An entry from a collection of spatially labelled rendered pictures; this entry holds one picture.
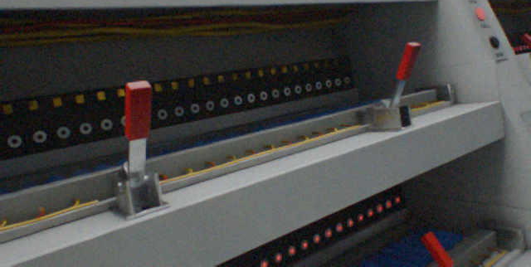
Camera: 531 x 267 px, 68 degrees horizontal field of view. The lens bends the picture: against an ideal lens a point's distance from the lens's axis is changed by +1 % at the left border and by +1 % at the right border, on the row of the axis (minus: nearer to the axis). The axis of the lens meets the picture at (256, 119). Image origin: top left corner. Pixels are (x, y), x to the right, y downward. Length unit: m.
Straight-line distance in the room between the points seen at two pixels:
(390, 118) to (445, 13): 0.22
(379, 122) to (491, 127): 0.17
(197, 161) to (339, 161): 0.12
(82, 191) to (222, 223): 0.10
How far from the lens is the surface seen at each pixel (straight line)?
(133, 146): 0.25
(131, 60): 0.51
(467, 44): 0.58
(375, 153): 0.37
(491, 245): 0.59
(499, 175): 0.59
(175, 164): 0.32
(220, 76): 0.49
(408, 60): 0.40
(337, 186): 0.33
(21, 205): 0.30
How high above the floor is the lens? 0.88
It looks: 11 degrees up
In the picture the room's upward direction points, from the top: 20 degrees counter-clockwise
